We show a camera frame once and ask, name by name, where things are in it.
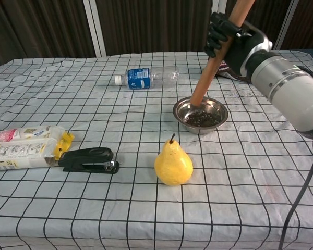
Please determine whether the clear plastic water bottle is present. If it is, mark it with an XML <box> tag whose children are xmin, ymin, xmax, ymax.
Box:
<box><xmin>114</xmin><ymin>65</ymin><xmax>180</xmax><ymax>91</ymax></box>

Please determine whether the stainless steel bowl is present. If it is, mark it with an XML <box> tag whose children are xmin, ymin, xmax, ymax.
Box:
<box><xmin>173</xmin><ymin>96</ymin><xmax>229</xmax><ymax>135</ymax></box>

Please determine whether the white partition post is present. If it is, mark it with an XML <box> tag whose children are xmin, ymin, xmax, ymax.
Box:
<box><xmin>215</xmin><ymin>0</ymin><xmax>228</xmax><ymax>14</ymax></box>
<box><xmin>272</xmin><ymin>0</ymin><xmax>300</xmax><ymax>51</ymax></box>
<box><xmin>83</xmin><ymin>0</ymin><xmax>107</xmax><ymax>57</ymax></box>

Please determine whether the yellow pear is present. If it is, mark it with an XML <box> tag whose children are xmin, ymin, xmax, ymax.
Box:
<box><xmin>154</xmin><ymin>133</ymin><xmax>194</xmax><ymax>186</ymax></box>

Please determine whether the black stapler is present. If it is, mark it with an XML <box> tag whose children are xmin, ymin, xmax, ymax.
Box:
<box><xmin>58</xmin><ymin>147</ymin><xmax>120</xmax><ymax>174</ymax></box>

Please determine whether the wooden stick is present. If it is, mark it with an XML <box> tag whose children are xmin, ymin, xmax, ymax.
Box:
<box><xmin>189</xmin><ymin>0</ymin><xmax>256</xmax><ymax>107</ymax></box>

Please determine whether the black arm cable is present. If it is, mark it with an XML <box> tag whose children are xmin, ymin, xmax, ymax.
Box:
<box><xmin>278</xmin><ymin>153</ymin><xmax>313</xmax><ymax>250</ymax></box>

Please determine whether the white yellow noodle pack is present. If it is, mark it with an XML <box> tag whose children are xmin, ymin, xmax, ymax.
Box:
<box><xmin>0</xmin><ymin>125</ymin><xmax>75</xmax><ymax>171</ymax></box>

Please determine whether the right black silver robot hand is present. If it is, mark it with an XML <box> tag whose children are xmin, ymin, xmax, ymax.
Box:
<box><xmin>203</xmin><ymin>11</ymin><xmax>273</xmax><ymax>78</ymax></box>

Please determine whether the dark snack packet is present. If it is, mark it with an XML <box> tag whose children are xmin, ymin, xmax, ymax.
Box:
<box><xmin>215</xmin><ymin>59</ymin><xmax>251</xmax><ymax>83</ymax></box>

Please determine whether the checked white tablecloth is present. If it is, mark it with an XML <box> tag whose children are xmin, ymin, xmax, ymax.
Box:
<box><xmin>0</xmin><ymin>49</ymin><xmax>313</xmax><ymax>250</ymax></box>

